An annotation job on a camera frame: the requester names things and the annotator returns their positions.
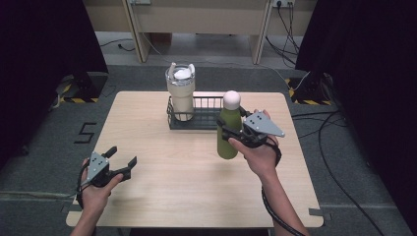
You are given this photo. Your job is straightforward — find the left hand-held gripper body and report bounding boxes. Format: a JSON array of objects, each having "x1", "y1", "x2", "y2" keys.
[{"x1": 86, "y1": 150, "x2": 114, "y2": 189}]

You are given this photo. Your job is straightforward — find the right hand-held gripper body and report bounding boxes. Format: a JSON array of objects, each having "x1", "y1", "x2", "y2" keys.
[{"x1": 240, "y1": 110, "x2": 286, "y2": 148}]

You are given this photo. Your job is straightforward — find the green bottle with pale cap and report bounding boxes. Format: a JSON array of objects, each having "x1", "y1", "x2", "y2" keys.
[{"x1": 215, "y1": 89, "x2": 243, "y2": 161}]

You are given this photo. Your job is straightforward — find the dark grey wire basket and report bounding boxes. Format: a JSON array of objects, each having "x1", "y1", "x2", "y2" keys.
[{"x1": 165, "y1": 94, "x2": 231, "y2": 131}]

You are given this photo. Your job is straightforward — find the cream tumbler with lid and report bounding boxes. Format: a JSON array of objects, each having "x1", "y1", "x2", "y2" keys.
[{"x1": 164, "y1": 61, "x2": 197, "y2": 123}]

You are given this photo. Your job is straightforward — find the person's left hand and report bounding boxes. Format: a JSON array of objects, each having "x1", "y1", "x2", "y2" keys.
[{"x1": 80, "y1": 158, "x2": 125, "y2": 214}]

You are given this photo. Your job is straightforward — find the person's right hand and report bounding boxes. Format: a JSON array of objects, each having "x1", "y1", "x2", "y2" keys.
[{"x1": 227, "y1": 109, "x2": 282, "y2": 180}]

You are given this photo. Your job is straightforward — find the grey tape strip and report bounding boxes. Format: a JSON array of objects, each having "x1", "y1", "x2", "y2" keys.
[
  {"x1": 60, "y1": 203, "x2": 84, "y2": 214},
  {"x1": 308, "y1": 206, "x2": 333, "y2": 221}
]

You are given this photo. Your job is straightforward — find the stand base with hazard tape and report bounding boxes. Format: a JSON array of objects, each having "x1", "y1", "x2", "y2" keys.
[
  {"x1": 60, "y1": 71, "x2": 109, "y2": 104},
  {"x1": 284, "y1": 73, "x2": 334, "y2": 106}
]

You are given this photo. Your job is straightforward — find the beige desk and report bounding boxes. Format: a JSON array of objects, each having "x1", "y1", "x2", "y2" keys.
[{"x1": 122, "y1": 0, "x2": 274, "y2": 65}]

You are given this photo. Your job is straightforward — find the black curtain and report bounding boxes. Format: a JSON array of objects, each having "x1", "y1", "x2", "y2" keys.
[
  {"x1": 0, "y1": 0, "x2": 109, "y2": 162},
  {"x1": 294, "y1": 0, "x2": 417, "y2": 228}
]

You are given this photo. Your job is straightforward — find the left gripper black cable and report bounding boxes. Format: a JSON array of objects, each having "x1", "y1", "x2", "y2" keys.
[{"x1": 75, "y1": 161, "x2": 91, "y2": 209}]

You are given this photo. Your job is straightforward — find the long black floor cables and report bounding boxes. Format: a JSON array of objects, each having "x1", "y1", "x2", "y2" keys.
[{"x1": 290, "y1": 110, "x2": 386, "y2": 236}]

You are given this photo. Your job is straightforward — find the black cables from wall outlet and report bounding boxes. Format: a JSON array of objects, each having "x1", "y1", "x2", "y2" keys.
[{"x1": 265, "y1": 4, "x2": 301, "y2": 67}]

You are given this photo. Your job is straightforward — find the black cable with plug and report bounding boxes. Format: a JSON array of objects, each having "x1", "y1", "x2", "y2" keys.
[{"x1": 99, "y1": 37, "x2": 137, "y2": 53}]

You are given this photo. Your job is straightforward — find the white wall outlet with plugs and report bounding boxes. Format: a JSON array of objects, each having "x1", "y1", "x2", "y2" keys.
[{"x1": 272, "y1": 0, "x2": 296, "y2": 9}]

